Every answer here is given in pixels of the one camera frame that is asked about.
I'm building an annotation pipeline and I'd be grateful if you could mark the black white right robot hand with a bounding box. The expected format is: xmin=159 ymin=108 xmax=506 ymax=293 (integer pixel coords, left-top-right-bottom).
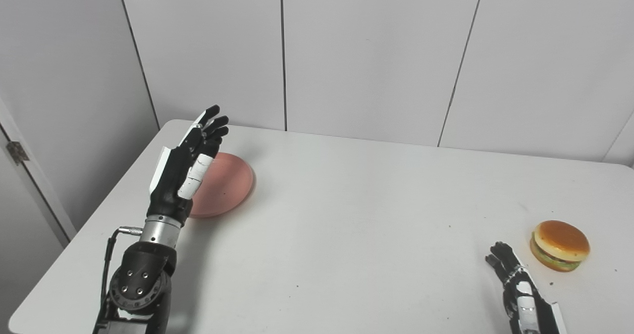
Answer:
xmin=485 ymin=241 xmax=568 ymax=334

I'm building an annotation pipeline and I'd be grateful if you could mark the toy hamburger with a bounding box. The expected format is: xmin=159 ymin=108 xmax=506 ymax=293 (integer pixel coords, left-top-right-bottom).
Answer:
xmin=530 ymin=220 xmax=591 ymax=273

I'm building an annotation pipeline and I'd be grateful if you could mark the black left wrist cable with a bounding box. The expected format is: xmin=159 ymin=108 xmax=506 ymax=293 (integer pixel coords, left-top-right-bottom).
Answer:
xmin=101 ymin=226 xmax=143 ymax=320

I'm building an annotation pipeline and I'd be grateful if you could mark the metal door hinge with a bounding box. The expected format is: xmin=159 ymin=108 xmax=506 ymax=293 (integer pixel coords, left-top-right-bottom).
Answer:
xmin=6 ymin=141 xmax=29 ymax=165

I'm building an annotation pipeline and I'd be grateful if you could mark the pink plastic plate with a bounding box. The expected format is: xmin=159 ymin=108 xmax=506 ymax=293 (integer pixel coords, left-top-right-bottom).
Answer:
xmin=190 ymin=152 xmax=256 ymax=219

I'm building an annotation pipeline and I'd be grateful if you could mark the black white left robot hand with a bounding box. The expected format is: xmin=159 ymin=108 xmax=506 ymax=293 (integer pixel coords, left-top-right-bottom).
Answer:
xmin=147 ymin=105 xmax=230 ymax=225

